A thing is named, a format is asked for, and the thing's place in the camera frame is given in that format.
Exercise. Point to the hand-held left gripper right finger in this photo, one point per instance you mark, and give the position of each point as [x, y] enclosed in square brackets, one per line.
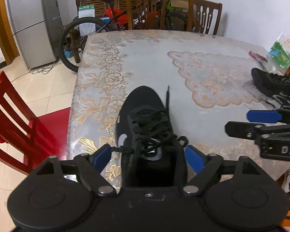
[194, 158]

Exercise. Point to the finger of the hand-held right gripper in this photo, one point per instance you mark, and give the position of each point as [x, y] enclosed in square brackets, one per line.
[263, 116]
[239, 129]

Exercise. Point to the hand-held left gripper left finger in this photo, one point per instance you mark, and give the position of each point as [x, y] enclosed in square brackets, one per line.
[101, 156]

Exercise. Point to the black shoelace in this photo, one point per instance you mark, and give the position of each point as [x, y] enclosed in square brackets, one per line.
[147, 127]

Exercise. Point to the black laced shoe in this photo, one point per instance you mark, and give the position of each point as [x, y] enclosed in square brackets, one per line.
[263, 79]

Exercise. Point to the round metal object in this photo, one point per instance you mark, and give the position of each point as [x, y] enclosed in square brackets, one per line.
[152, 154]

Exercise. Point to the red wooden chair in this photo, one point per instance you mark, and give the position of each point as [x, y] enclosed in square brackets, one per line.
[45, 135]

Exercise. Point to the green snack bag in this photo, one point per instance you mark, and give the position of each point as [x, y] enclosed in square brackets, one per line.
[280, 53]

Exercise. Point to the floral plastic tablecloth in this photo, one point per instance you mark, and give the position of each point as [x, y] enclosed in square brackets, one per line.
[147, 60]

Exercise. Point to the small blue box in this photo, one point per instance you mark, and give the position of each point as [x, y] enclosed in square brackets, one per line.
[68, 53]

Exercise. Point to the black bicycle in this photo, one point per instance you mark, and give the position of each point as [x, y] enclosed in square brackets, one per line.
[61, 46]

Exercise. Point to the brown chair with cutouts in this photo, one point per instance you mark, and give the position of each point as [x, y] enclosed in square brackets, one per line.
[192, 14]

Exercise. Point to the silver refrigerator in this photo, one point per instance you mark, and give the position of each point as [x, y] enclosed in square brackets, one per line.
[31, 41]

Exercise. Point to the cardboard box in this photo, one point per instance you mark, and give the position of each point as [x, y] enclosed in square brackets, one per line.
[178, 1]

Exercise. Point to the red plastic bag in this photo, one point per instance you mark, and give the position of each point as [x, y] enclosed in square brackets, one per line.
[111, 13]

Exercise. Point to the white and green box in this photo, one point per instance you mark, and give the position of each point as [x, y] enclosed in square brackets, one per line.
[86, 12]

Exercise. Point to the brown wooden chair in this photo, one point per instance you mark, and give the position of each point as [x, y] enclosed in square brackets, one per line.
[126, 12]

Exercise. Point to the wooden door frame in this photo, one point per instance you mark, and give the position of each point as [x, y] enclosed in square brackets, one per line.
[2, 29]

